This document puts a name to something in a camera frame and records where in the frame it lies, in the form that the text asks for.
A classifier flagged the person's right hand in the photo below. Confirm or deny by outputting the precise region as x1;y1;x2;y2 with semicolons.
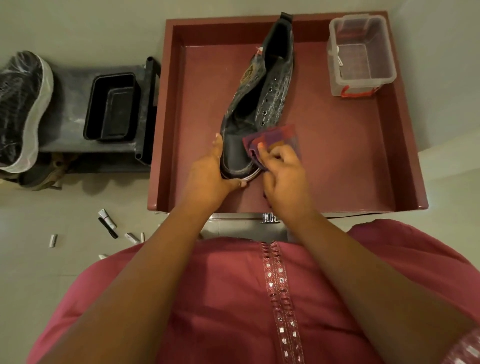
256;141;316;226

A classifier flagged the person's left hand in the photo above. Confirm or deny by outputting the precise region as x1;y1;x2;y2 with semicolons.
178;132;248;219

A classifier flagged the purple orange checked cloth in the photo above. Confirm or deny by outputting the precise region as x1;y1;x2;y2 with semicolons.
241;124;303;200

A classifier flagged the red tray table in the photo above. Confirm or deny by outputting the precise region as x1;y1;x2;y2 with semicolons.
147;10;429;218

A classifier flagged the dark grey sneaker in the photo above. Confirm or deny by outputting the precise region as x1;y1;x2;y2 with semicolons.
0;50;55;174
219;11;295;180

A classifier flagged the clear plastic box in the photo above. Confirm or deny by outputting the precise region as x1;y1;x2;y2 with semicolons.
326;13;398;99

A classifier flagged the black shoe rack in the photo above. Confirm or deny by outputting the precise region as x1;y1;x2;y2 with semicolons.
0;56;162;175

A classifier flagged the person's left forearm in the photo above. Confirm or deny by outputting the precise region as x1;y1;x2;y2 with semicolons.
39;202;218;364

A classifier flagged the person's right forearm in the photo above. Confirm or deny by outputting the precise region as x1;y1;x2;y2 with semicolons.
286;208;477;364

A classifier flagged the pink embroidered tunic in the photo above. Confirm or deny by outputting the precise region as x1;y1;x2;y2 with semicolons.
26;219;480;364

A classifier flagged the black plastic tray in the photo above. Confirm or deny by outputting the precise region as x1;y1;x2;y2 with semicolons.
82;72;142;143

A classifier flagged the olive brown sandal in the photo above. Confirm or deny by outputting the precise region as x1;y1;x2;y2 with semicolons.
18;151;79;191

